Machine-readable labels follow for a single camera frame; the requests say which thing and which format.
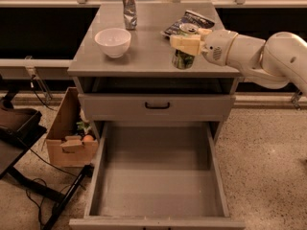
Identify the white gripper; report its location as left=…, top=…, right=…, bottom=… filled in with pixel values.
left=170, top=28, right=238, bottom=66

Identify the blue chip bag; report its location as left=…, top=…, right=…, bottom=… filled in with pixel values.
left=161, top=10, right=215, bottom=37

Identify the green soda can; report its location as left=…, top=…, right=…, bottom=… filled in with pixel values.
left=172, top=23, right=199, bottom=70

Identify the cardboard box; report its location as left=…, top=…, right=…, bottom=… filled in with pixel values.
left=46, top=87, right=98, bottom=167

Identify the grey wall rail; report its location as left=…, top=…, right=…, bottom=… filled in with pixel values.
left=0, top=58, right=71, bottom=80

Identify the orange fruit in box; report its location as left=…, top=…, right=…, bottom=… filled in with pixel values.
left=83, top=135, right=94, bottom=142

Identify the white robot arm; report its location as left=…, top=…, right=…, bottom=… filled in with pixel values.
left=170, top=29, right=307, bottom=95

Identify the black drawer handle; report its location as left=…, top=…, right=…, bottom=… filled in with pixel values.
left=144, top=102, right=171, bottom=109

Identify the closed grey top drawer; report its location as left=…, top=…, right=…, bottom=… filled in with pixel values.
left=79, top=94, right=235, bottom=122

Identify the grey drawer cabinet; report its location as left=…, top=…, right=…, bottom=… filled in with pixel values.
left=66, top=1, right=247, bottom=230

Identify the black floor cable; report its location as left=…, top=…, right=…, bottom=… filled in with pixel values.
left=25, top=149, right=87, bottom=230

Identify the open grey middle drawer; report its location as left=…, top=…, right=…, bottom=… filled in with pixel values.
left=69, top=122, right=246, bottom=230

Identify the black table stand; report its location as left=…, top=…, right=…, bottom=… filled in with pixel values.
left=0, top=80, right=89, bottom=230

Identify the white bowl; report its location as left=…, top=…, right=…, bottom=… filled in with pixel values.
left=94, top=28, right=131, bottom=58

